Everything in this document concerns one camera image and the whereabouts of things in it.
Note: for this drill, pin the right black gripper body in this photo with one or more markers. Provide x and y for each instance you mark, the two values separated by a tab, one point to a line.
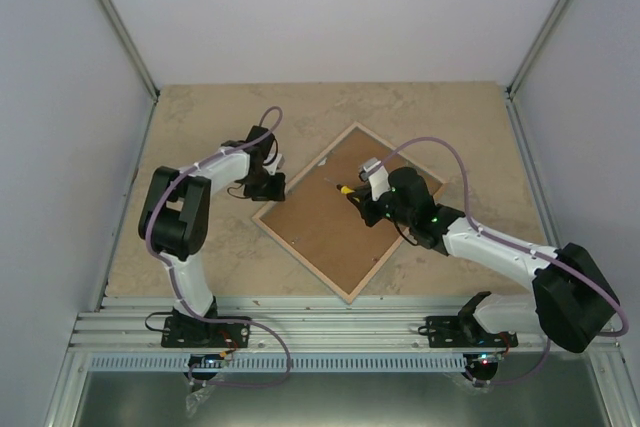
399	215

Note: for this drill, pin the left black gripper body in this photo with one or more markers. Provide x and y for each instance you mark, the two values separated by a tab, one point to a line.
260	188

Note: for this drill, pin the yellow handled screwdriver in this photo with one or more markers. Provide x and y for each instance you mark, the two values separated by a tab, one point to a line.
343	189

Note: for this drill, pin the teal wooden picture frame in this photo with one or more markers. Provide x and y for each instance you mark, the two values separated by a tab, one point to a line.
320	244

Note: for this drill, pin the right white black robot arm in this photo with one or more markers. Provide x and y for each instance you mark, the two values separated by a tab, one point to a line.
568	300

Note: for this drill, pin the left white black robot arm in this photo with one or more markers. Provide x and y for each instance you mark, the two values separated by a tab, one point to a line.
174	221

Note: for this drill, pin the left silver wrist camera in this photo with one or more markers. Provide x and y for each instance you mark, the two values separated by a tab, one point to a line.
273	164

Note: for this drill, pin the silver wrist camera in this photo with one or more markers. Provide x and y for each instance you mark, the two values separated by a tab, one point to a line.
273	164
375	175

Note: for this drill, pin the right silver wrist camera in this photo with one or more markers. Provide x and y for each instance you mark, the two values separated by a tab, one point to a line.
375	175

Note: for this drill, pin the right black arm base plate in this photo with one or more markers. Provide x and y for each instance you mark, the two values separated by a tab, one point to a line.
453	331

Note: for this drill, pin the grey slotted cable duct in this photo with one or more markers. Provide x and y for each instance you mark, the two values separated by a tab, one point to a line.
277	363

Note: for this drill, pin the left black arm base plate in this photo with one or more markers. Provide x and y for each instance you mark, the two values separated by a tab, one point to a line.
182	331

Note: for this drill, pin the aluminium rail platform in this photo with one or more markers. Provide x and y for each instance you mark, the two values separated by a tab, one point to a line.
305	324

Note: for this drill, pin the left aluminium corner post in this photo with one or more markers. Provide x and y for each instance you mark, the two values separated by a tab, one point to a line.
127	43

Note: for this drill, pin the aluminium corner post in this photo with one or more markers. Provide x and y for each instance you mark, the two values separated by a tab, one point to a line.
127	43
543	36

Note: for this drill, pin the right aluminium corner post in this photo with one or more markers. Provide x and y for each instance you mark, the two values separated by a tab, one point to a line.
543	36

